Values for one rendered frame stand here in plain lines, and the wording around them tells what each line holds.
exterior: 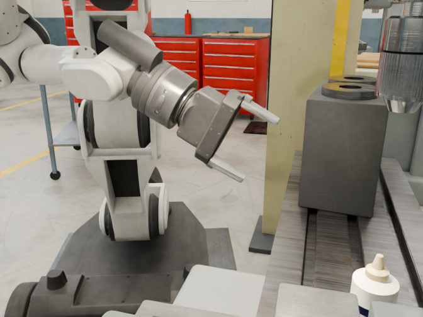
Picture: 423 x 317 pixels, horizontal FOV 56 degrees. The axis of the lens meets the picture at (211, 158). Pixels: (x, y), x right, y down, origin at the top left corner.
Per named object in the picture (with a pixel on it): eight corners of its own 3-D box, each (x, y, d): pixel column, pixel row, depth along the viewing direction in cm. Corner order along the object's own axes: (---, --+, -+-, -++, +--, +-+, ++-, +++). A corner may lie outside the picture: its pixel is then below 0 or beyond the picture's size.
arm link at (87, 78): (120, 104, 59) (62, 99, 66) (153, 74, 65) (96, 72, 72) (102, 66, 56) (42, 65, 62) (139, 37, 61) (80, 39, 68)
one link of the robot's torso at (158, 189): (111, 214, 138) (108, 178, 134) (169, 212, 139) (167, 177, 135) (99, 246, 119) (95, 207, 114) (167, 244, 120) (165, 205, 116)
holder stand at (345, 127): (296, 206, 68) (306, 90, 61) (315, 164, 87) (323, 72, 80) (372, 219, 64) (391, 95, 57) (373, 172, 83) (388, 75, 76)
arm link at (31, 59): (71, 99, 68) (5, 94, 78) (104, 62, 73) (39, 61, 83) (32, 47, 61) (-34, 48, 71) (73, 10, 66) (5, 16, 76)
